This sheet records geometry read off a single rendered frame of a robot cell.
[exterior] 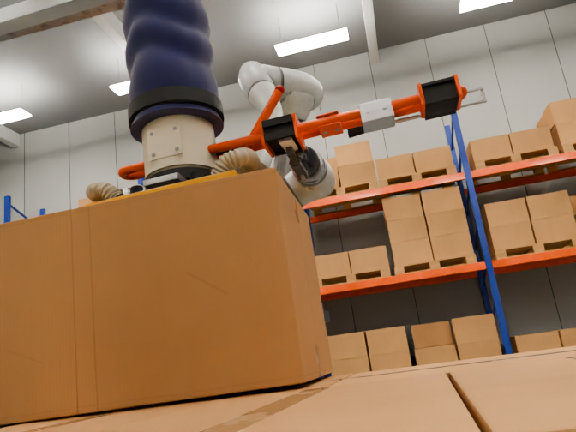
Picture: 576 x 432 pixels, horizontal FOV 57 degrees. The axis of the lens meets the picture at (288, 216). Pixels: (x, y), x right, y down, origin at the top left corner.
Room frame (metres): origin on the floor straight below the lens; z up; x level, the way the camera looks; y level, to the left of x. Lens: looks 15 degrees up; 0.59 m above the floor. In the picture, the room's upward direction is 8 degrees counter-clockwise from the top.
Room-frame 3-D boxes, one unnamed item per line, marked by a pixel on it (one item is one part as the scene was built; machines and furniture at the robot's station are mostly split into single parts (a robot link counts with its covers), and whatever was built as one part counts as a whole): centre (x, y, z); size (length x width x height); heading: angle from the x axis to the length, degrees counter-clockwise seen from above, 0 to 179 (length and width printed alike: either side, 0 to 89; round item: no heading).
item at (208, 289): (1.20, 0.27, 0.75); 0.60 x 0.40 x 0.40; 81
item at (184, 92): (1.17, 0.23, 1.19); 0.23 x 0.23 x 0.04
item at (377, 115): (1.07, -0.22, 1.08); 0.07 x 0.07 x 0.04; 79
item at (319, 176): (1.34, -0.07, 1.08); 0.09 x 0.06 x 0.09; 77
